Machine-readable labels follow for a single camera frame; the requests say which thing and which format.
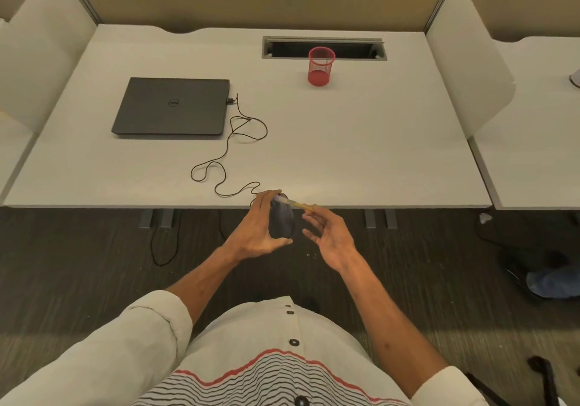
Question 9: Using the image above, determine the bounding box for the white striped button shirt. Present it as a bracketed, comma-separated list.
[0, 290, 491, 406]

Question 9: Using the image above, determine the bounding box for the white desk divider panel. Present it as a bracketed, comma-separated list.
[426, 0, 517, 139]
[0, 0, 98, 134]

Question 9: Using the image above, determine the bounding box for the black computer mouse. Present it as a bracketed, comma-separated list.
[268, 194, 295, 240]

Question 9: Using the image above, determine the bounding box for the person's right forearm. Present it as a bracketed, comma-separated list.
[337, 253, 450, 399]

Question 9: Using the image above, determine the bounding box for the person's left hand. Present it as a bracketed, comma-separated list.
[225, 189, 293, 262]

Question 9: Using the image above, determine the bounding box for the dark grey closed laptop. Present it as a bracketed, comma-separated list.
[111, 77, 231, 137]

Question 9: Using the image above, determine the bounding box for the person's right hand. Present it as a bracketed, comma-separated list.
[301, 205, 359, 275]

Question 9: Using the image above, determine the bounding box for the red mesh pen cup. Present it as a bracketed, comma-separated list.
[308, 46, 336, 87]

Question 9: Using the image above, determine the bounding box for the black mouse cable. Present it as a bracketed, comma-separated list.
[190, 93, 273, 207]

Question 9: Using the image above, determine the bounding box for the thin yellow strip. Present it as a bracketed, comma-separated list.
[273, 196, 314, 212]

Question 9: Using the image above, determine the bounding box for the black chair part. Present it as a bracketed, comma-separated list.
[464, 355, 568, 406]

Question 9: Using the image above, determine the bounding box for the person's left forearm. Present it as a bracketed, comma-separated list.
[165, 245, 241, 327]

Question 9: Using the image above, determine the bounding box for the grey desk cable tray opening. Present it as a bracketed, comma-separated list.
[261, 36, 388, 61]

